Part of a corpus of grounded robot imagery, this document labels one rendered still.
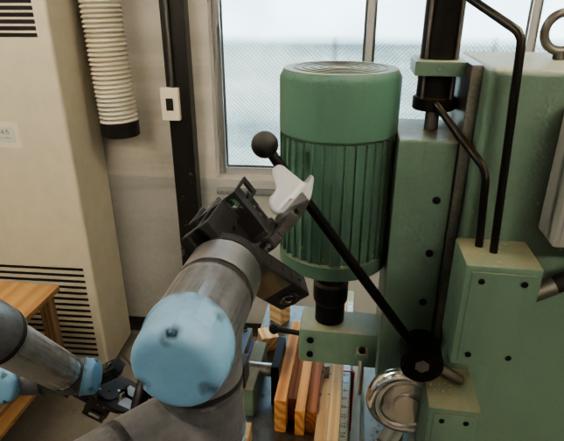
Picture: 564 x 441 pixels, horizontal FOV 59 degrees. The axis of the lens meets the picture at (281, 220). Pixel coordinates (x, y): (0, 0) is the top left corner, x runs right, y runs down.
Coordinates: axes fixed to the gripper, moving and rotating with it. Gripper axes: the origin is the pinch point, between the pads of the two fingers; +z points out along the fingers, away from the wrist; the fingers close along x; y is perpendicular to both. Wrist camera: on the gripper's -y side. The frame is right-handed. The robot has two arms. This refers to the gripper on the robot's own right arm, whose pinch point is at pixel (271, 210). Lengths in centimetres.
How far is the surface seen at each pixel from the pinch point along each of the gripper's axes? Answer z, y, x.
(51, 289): 94, 3, 133
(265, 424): 2.8, -32.4, 28.0
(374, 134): 5.3, -0.6, -16.6
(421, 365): -4.2, -29.7, -4.5
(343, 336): 8.8, -27.5, 8.0
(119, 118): 122, 37, 74
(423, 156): 5.3, -6.9, -20.2
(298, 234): 5.6, -6.7, 1.3
